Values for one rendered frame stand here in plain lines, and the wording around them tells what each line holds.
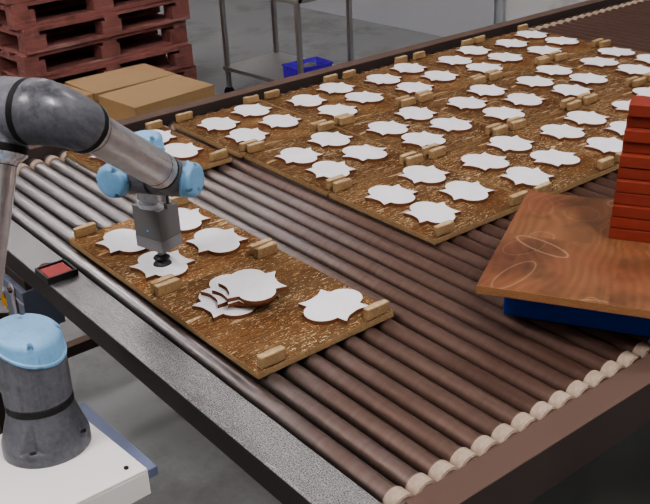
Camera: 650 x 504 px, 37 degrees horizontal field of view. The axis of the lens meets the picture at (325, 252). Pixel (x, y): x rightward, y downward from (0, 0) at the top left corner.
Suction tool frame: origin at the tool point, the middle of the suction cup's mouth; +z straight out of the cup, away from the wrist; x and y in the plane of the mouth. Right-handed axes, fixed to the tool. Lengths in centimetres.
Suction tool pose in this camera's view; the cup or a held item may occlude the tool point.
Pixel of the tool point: (162, 263)
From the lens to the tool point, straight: 226.4
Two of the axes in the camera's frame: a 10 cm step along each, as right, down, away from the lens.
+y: -8.1, -2.3, 5.4
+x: -5.9, 3.8, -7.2
